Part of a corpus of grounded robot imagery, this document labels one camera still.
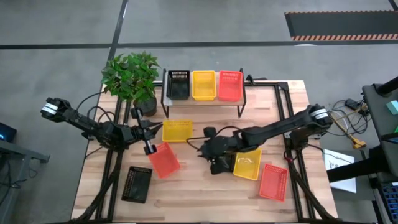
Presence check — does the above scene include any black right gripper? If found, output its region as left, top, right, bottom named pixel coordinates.
left=198, top=126, right=239, bottom=175

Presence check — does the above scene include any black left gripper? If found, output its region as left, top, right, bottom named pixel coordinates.
left=123, top=107, right=164, bottom=156

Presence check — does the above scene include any yellow slotted plastic basket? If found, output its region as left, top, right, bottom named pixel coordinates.
left=161, top=119, right=193, bottom=143
left=191, top=70, right=218, bottom=101
left=232, top=148, right=263, bottom=182

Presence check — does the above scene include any orange slotted plastic basket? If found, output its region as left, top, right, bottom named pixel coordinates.
left=258, top=163, right=289, bottom=203
left=147, top=141, right=182, bottom=180
left=217, top=70, right=244, bottom=103

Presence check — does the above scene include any black slotted plastic basket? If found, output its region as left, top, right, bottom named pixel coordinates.
left=166, top=70, right=191, bottom=101
left=121, top=166, right=153, bottom=204

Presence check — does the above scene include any dark plant pot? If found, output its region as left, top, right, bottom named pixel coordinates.
left=133, top=95, right=158, bottom=118

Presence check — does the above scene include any green leafy plant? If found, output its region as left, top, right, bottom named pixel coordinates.
left=101, top=51, right=161, bottom=103

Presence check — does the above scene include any white paper sheet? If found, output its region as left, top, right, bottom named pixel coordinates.
left=322, top=148, right=358, bottom=194

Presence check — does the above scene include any grey metal desk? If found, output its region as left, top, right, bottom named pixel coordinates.
left=0, top=139, right=50, bottom=224

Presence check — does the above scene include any black desk base bar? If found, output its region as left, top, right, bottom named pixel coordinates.
left=326, top=146, right=392, bottom=184

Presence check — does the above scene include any black power adapter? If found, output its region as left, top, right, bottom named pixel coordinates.
left=345, top=98, right=361, bottom=110

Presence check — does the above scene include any black computer with blue lights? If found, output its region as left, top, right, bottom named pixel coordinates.
left=0, top=121, right=18, bottom=144

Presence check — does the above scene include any dark grey desk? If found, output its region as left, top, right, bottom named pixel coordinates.
left=362, top=76, right=398, bottom=178

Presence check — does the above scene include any black hazard-striped floor mat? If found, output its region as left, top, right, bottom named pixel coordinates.
left=284, top=10, right=398, bottom=42

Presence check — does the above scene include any teal box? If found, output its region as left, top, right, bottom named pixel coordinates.
left=385, top=100, right=398, bottom=116

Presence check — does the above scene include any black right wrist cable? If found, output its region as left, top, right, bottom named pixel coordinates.
left=185, top=126, right=234, bottom=151

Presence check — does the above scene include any wooden shelf with black frame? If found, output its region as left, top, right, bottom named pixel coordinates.
left=160, top=67, right=248, bottom=119

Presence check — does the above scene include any black aluminium table frame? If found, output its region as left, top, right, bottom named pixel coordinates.
left=70, top=80, right=336, bottom=223

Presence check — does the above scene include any yellow cable with connector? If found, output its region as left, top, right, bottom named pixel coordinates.
left=329, top=110, right=368, bottom=150

